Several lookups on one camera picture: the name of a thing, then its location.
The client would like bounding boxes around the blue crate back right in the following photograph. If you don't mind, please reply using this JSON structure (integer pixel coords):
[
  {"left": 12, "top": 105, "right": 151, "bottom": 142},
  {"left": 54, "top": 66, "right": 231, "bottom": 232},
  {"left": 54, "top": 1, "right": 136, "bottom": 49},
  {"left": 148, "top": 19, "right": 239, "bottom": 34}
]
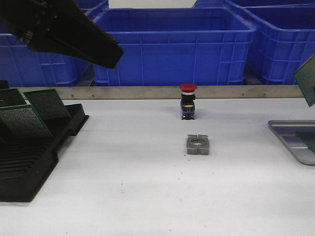
[{"left": 192, "top": 0, "right": 315, "bottom": 8}]

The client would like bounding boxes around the black slotted board rack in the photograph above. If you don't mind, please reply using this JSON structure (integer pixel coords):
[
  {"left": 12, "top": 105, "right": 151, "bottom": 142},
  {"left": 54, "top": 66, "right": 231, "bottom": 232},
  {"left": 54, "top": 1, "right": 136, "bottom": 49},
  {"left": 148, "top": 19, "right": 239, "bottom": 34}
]
[{"left": 0, "top": 80, "right": 89, "bottom": 203}]

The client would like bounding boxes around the green circuit board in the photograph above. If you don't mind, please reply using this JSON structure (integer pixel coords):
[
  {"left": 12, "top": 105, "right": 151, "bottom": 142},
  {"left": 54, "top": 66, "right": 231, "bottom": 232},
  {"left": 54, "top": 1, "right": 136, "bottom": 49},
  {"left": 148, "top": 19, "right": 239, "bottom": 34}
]
[
  {"left": 294, "top": 54, "right": 315, "bottom": 107},
  {"left": 0, "top": 104, "right": 52, "bottom": 139},
  {"left": 296, "top": 132, "right": 315, "bottom": 152}
]

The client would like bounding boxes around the blue plastic crate left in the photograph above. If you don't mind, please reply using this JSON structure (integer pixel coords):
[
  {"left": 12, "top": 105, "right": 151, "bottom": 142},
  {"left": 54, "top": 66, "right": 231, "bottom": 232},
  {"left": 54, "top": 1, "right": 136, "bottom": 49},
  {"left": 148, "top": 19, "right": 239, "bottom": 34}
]
[{"left": 0, "top": 29, "right": 90, "bottom": 87}]

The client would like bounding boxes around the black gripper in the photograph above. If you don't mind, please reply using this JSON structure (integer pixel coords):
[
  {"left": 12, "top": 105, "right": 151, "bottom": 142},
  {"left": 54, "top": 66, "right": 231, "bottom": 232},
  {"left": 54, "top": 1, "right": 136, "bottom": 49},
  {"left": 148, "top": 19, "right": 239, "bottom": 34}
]
[{"left": 0, "top": 0, "right": 124, "bottom": 68}]

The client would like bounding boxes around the green circuit board in rack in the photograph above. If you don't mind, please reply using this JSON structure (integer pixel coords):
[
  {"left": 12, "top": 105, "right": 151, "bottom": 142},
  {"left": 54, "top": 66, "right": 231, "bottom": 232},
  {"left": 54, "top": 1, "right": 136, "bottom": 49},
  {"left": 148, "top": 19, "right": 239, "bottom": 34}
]
[{"left": 0, "top": 104, "right": 52, "bottom": 139}]

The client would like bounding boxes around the blue crate back left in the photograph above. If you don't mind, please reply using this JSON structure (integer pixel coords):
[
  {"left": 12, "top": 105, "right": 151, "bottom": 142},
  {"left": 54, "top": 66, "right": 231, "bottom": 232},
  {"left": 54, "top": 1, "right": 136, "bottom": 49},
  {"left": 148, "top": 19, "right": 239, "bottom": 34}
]
[{"left": 74, "top": 0, "right": 109, "bottom": 15}]

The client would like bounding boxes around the blue plastic crate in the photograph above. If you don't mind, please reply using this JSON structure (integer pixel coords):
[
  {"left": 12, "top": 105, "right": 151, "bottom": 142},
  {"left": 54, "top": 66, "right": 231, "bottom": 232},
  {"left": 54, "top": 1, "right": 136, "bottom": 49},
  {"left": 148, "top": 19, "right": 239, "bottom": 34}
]
[
  {"left": 0, "top": 29, "right": 90, "bottom": 87},
  {"left": 94, "top": 8, "right": 255, "bottom": 87},
  {"left": 243, "top": 6, "right": 315, "bottom": 85}
]

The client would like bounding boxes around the blue plastic crate centre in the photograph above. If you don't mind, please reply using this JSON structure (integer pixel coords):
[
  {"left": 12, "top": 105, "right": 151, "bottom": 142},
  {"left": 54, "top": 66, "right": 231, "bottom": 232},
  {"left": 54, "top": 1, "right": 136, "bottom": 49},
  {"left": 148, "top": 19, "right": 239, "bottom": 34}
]
[{"left": 94, "top": 8, "right": 255, "bottom": 87}]

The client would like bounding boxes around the red emergency stop button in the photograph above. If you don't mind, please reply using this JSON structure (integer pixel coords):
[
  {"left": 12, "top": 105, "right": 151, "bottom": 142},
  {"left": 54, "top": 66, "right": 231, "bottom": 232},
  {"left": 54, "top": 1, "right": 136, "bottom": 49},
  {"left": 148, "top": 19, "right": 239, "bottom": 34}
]
[{"left": 179, "top": 83, "right": 197, "bottom": 120}]

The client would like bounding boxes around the metal table edge rail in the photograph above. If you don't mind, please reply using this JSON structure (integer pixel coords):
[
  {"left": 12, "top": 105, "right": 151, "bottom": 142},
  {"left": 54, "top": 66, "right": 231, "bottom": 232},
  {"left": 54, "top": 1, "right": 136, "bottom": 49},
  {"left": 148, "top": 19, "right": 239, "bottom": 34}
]
[{"left": 9, "top": 85, "right": 303, "bottom": 101}]

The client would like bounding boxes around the grey metal clamp block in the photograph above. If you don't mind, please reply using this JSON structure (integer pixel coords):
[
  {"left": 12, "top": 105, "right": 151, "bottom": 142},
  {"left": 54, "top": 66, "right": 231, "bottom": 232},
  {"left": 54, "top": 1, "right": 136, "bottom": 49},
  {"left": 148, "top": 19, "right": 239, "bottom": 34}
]
[{"left": 186, "top": 134, "right": 210, "bottom": 155}]

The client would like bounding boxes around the green circuit board rack front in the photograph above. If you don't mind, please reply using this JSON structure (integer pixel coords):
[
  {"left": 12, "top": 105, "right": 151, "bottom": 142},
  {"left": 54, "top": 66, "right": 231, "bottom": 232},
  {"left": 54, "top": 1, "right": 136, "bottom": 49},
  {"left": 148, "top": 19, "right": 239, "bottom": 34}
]
[{"left": 0, "top": 88, "right": 26, "bottom": 107}]

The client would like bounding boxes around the green circuit board rack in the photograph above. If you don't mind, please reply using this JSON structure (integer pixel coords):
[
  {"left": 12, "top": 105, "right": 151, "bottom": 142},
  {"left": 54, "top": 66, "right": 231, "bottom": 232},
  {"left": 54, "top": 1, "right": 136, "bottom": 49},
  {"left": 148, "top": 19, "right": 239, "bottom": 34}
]
[
  {"left": 23, "top": 89, "right": 71, "bottom": 120},
  {"left": 0, "top": 88, "right": 26, "bottom": 107}
]

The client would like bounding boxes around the silver metal tray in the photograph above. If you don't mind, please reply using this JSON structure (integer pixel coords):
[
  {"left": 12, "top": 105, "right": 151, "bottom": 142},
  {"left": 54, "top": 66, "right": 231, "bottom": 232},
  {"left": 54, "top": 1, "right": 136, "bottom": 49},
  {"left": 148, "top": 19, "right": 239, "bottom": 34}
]
[{"left": 268, "top": 120, "right": 315, "bottom": 166}]

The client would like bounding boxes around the green circuit board rack rear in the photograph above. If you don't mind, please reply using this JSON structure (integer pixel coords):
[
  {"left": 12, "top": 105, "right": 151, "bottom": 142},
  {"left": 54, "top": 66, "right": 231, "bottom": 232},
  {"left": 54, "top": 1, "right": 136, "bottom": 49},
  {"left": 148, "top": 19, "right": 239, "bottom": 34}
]
[{"left": 23, "top": 89, "right": 71, "bottom": 120}]

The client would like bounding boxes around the blue plastic crate right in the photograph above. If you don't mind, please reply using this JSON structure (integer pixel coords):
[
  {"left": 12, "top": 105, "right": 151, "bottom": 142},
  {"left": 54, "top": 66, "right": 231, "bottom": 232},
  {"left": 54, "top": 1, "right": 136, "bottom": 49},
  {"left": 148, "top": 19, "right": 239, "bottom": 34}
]
[{"left": 243, "top": 6, "right": 315, "bottom": 85}]

